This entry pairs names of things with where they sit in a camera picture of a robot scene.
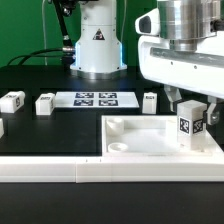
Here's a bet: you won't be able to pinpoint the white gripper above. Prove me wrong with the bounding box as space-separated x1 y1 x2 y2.
138 31 224 125

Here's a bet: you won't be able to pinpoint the white square tabletop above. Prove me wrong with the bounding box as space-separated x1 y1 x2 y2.
101 116 216 157

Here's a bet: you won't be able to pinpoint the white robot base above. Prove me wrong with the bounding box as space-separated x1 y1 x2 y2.
70 0 127 79

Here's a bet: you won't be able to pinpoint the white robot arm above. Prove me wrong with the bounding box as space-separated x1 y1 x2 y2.
135 0 224 125

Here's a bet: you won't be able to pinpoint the white U-shaped obstacle fence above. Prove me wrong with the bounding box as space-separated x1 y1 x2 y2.
0 118 224 184

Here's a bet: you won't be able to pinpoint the white marker sheet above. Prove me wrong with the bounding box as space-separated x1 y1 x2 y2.
55 92 139 108

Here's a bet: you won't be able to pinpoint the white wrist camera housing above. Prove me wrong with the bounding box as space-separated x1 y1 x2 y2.
135 8 160 36

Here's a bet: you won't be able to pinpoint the black camera stand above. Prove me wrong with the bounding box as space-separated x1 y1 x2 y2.
48 0 78 66

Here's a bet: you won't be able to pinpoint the black cables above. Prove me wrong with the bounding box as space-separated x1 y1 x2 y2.
7 47 75 66

